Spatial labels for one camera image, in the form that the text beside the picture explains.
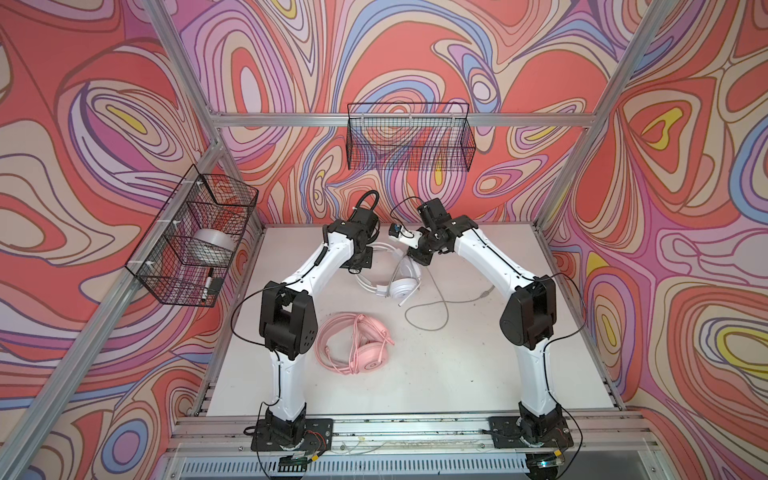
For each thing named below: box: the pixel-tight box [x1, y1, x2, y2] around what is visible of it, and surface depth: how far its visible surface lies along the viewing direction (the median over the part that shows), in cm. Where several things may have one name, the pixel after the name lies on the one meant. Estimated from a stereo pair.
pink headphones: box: [315, 312, 395, 375], surface depth 87 cm
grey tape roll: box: [191, 228, 238, 267], surface depth 74 cm
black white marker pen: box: [202, 267, 214, 301], surface depth 74 cm
